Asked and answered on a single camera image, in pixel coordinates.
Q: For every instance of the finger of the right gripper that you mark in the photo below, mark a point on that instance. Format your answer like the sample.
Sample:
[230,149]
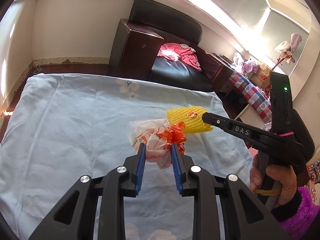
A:
[221,122]

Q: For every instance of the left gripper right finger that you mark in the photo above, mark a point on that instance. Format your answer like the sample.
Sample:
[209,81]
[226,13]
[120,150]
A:
[222,206]

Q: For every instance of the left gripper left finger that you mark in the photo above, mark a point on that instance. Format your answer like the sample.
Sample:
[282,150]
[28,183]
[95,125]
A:
[95,207]

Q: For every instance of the orange white plastic bag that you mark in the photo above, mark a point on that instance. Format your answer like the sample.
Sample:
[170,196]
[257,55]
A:
[158,135]

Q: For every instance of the person's right hand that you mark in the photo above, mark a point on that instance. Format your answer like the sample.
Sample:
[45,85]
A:
[285,175]

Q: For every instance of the checkered tablecloth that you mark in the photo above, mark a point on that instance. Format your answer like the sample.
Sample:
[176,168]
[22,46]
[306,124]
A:
[258,109]

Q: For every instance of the colourful patterned bedding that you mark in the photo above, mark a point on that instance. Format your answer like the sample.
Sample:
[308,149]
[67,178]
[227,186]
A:
[314,181]

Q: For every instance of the brown paper shopping bag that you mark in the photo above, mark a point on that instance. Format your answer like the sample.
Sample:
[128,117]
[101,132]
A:
[262,77]

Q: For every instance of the checkered cloth bundle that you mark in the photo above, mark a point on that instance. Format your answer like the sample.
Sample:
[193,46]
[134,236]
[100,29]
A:
[244,66]

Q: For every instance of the coat stand with clothes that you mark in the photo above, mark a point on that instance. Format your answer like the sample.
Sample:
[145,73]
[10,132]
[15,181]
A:
[286,49]

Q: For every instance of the light blue table cloth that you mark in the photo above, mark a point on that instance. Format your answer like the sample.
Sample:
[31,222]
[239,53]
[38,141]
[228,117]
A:
[68,125]

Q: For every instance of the red patterned garment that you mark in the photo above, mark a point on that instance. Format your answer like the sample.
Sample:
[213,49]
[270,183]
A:
[182,52]

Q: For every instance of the black leather armchair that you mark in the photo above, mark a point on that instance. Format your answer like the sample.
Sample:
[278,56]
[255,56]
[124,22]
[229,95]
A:
[161,44]

